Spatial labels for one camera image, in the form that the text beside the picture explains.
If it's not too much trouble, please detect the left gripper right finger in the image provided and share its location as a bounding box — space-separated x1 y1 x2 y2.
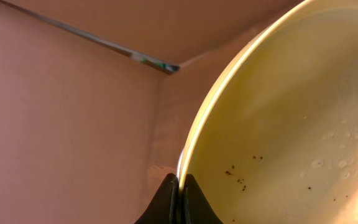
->
182 174 223 224

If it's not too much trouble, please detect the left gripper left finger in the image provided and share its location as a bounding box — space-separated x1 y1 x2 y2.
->
135 173 178 224

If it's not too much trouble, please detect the yellow plate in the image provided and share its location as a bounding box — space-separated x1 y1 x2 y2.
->
178 0 358 223

